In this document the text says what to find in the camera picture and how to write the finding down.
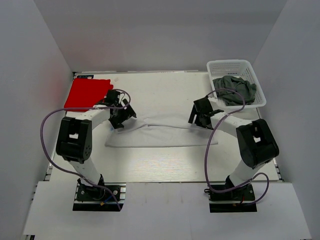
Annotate white plastic basket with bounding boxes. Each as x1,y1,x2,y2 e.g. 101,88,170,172
206,59,267,109

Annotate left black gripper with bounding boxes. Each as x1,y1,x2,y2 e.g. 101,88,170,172
110,99,136,129

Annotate folded red t-shirt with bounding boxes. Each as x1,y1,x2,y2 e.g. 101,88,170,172
64,78,114,108

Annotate white t-shirt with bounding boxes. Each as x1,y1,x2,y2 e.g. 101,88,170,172
104,112,212,148

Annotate dark grey t-shirt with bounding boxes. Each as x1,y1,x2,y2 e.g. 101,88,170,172
212,75,257,106

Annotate blue label sticker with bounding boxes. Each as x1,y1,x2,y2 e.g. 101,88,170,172
76,74,94,79

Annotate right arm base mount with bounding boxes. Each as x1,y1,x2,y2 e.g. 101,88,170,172
204,184,257,213

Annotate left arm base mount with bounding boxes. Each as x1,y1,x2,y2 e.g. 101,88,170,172
72,179,127,212

